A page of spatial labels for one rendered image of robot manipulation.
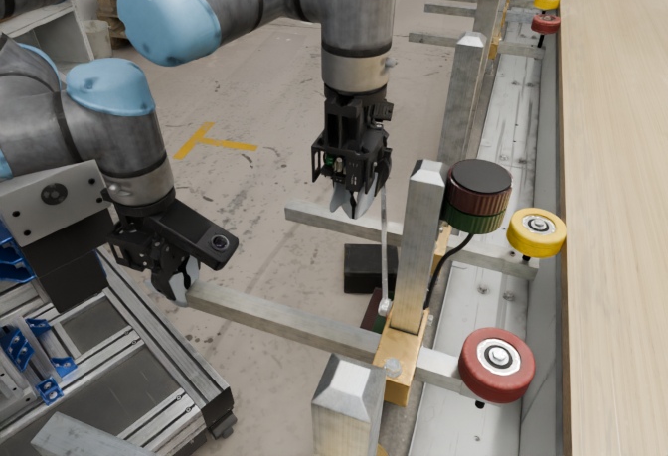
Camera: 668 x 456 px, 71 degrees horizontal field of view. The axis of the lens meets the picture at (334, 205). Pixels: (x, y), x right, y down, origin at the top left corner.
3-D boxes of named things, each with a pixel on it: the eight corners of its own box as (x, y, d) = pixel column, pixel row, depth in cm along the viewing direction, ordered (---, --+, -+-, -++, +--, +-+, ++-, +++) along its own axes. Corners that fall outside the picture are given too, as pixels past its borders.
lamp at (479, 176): (417, 328, 57) (443, 185, 43) (426, 293, 61) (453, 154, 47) (466, 342, 55) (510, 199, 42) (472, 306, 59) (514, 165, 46)
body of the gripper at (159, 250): (152, 232, 69) (129, 164, 61) (203, 246, 66) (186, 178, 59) (116, 269, 63) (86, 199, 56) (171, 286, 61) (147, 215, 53)
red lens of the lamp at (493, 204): (440, 207, 44) (443, 188, 43) (450, 172, 49) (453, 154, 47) (506, 221, 43) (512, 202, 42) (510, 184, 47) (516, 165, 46)
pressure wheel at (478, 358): (442, 423, 58) (458, 372, 51) (452, 368, 64) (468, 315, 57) (510, 446, 56) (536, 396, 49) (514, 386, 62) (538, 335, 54)
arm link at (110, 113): (54, 61, 49) (139, 49, 51) (88, 151, 56) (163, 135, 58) (53, 92, 43) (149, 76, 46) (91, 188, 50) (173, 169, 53)
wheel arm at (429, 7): (422, 14, 177) (424, 2, 174) (424, 12, 180) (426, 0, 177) (545, 28, 166) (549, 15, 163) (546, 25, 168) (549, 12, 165)
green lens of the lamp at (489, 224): (436, 226, 46) (439, 209, 45) (446, 191, 50) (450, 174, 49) (500, 240, 44) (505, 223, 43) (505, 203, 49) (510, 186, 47)
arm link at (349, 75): (335, 29, 54) (405, 38, 52) (335, 67, 57) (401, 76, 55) (310, 52, 48) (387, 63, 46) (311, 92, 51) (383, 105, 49)
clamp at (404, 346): (366, 394, 58) (368, 373, 55) (393, 312, 68) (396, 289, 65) (411, 410, 57) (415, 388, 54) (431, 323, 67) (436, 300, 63)
